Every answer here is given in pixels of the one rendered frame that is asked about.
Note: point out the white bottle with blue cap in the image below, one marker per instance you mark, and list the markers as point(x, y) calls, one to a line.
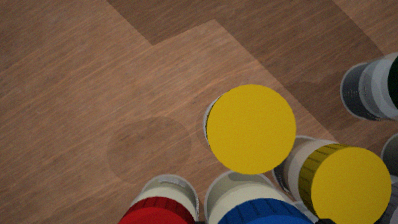
point(229, 189)

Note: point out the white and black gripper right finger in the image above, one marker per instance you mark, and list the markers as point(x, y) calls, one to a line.
point(325, 221)

